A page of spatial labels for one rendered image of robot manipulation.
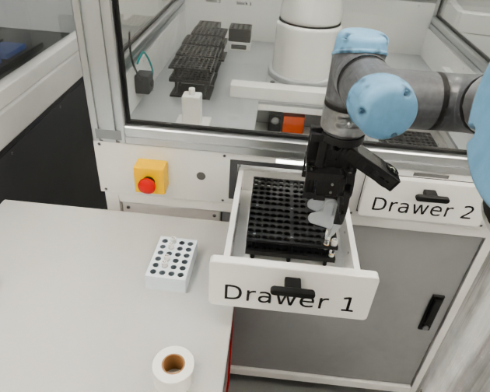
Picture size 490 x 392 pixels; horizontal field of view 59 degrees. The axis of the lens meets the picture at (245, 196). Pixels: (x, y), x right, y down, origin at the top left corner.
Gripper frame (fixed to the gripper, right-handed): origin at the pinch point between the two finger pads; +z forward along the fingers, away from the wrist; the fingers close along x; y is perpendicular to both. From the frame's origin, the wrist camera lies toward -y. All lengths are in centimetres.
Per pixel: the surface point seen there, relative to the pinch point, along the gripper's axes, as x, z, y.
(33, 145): -57, 22, 90
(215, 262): 10.7, 1.6, 20.7
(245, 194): -23.1, 9.9, 17.9
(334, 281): 10.6, 3.2, 0.1
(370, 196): -21.4, 5.9, -11.5
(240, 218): -13.5, 10.1, 18.1
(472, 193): -21.4, 2.3, -33.8
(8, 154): -43, 18, 90
